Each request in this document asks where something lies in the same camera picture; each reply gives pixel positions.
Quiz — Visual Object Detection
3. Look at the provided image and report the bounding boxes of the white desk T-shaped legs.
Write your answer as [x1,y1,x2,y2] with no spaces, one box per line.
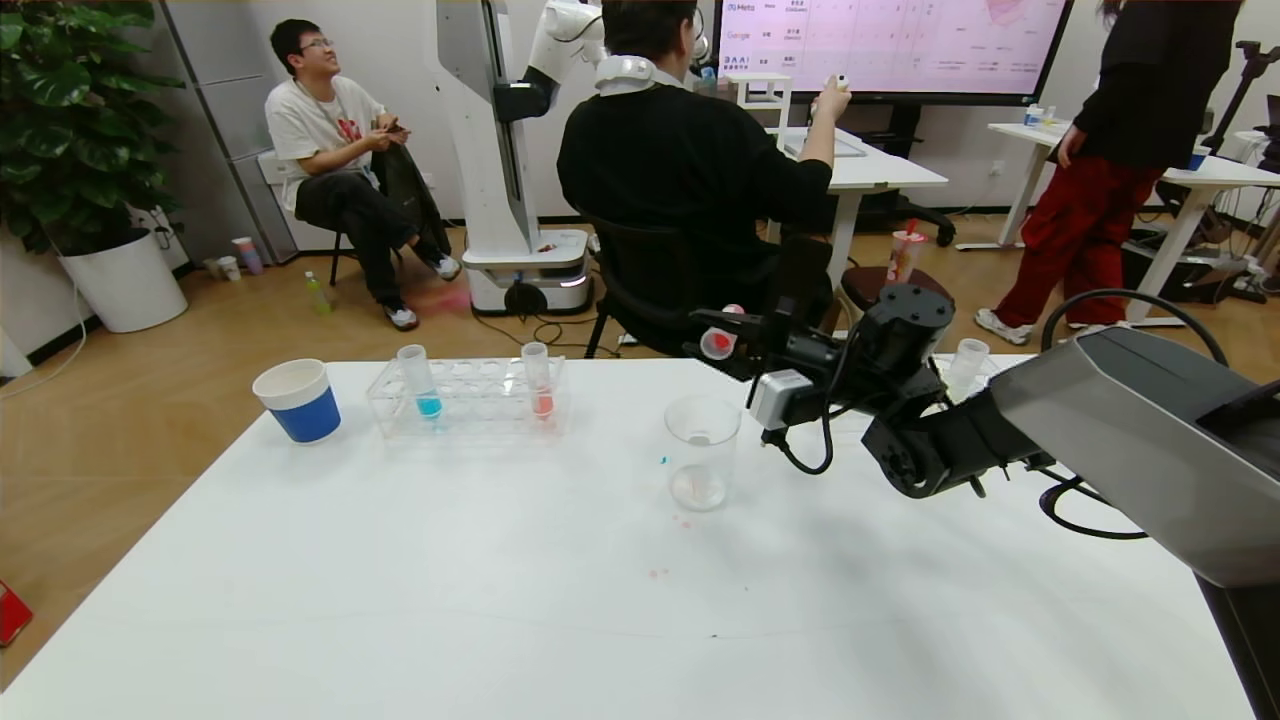
[988,122,1280,331]

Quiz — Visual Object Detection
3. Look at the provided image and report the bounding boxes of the seated man white shirt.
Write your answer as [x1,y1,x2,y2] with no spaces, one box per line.
[264,18,463,333]

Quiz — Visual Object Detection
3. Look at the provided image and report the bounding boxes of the person in red trousers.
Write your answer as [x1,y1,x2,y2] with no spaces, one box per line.
[975,0,1246,346]

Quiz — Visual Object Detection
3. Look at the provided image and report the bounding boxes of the clear glass beaker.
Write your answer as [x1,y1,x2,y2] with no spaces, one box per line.
[664,396,742,513]

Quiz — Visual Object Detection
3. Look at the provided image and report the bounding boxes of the grey tray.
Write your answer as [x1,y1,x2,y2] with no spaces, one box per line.
[785,133,867,159]

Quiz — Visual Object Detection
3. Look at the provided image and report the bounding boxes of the white drawer shelf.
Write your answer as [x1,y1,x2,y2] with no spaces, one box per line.
[724,73,793,156]

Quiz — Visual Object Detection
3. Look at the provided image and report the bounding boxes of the pale red pigment test tube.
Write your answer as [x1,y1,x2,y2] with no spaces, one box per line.
[520,342,555,421]

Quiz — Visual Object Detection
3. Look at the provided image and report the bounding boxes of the black office chair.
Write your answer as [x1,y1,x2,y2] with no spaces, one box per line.
[575,210,831,359]

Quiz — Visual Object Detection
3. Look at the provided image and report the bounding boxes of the brown cushioned stool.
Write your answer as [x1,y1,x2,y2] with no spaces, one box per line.
[840,266,956,313]

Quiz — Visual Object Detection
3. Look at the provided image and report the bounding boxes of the white planter pot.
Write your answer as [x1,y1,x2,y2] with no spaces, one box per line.
[58,230,189,335]

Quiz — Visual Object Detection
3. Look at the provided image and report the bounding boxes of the drink cup red straw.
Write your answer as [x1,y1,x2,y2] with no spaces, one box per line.
[886,220,927,287]

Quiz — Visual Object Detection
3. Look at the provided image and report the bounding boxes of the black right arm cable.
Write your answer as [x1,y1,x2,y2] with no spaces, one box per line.
[1038,288,1229,541]

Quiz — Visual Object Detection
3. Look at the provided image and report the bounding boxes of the clear acrylic tube rack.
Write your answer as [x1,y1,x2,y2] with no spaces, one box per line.
[930,340,1021,401]
[366,357,569,441]

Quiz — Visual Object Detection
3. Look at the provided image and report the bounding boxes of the white humanoid robot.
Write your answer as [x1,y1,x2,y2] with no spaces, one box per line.
[434,0,613,319]

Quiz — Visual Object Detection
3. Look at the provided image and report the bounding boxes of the large display screen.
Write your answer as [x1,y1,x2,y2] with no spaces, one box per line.
[712,0,1075,107]

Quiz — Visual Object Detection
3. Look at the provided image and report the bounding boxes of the green potted plant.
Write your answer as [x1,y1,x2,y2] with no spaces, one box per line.
[0,0,189,256]

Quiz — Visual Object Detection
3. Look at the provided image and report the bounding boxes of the blue white paper cup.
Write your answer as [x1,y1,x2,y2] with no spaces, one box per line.
[252,359,342,445]

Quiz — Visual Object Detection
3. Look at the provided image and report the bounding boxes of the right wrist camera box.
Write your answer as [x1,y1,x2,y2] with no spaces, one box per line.
[748,368,814,431]

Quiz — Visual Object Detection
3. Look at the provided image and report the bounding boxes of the seated man black sweater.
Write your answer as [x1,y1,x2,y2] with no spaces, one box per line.
[556,0,853,359]

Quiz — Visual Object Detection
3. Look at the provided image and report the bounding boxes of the white desk with tray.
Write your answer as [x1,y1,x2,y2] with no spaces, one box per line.
[770,126,949,291]

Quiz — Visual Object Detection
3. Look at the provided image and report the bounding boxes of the yellow pigment test tube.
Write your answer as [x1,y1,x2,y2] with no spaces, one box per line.
[945,338,991,401]

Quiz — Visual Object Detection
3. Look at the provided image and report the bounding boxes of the red flat object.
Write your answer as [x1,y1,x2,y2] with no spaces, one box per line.
[0,580,36,649]

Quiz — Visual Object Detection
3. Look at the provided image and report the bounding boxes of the blue pigment test tube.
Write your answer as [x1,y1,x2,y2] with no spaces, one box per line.
[396,344,443,421]

